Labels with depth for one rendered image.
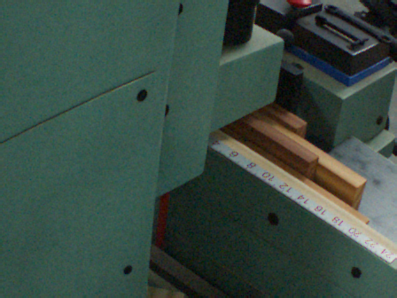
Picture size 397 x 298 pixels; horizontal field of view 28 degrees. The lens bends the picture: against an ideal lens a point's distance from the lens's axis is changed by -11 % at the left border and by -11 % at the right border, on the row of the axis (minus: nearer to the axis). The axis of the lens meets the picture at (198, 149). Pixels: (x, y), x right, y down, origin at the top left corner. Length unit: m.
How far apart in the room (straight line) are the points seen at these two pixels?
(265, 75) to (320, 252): 0.17
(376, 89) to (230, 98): 0.23
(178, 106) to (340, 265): 0.20
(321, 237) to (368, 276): 0.06
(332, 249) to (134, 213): 0.20
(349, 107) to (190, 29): 0.32
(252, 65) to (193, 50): 0.15
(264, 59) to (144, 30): 0.28
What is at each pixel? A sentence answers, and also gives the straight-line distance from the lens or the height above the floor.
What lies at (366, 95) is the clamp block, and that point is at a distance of 0.91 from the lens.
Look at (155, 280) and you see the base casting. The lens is 0.84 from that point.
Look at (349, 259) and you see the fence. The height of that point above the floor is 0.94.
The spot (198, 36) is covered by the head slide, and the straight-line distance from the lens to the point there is 0.62.
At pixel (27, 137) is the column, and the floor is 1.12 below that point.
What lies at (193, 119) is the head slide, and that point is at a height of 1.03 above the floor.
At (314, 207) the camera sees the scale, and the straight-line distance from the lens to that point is 0.71.
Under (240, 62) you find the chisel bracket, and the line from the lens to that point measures 0.74.
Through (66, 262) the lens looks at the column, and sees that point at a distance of 0.56.
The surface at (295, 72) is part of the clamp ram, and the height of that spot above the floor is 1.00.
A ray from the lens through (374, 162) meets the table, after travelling 0.89.
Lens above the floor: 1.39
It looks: 35 degrees down
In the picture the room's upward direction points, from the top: 8 degrees clockwise
